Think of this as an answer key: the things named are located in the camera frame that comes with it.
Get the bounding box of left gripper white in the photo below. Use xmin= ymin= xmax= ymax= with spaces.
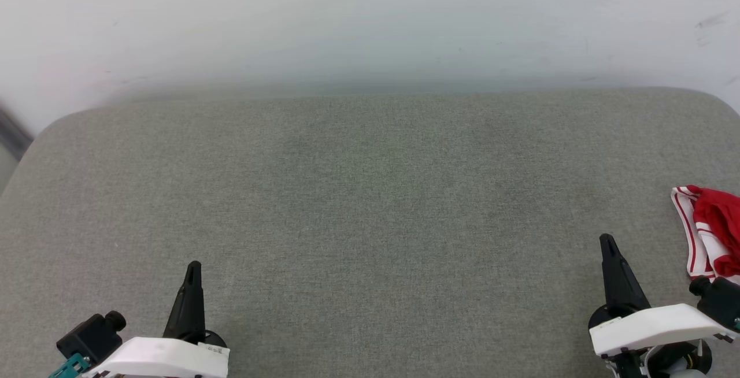
xmin=87 ymin=261 xmax=231 ymax=378

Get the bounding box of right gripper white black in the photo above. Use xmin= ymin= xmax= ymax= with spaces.
xmin=589 ymin=234 xmax=738 ymax=378

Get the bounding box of red white basketball jersey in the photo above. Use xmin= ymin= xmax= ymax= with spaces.
xmin=671 ymin=184 xmax=740 ymax=284

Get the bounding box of grey fabric sofa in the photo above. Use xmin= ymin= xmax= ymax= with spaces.
xmin=0 ymin=86 xmax=740 ymax=378

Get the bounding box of teal plug left camera cable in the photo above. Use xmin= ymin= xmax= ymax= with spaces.
xmin=49 ymin=353 xmax=91 ymax=378

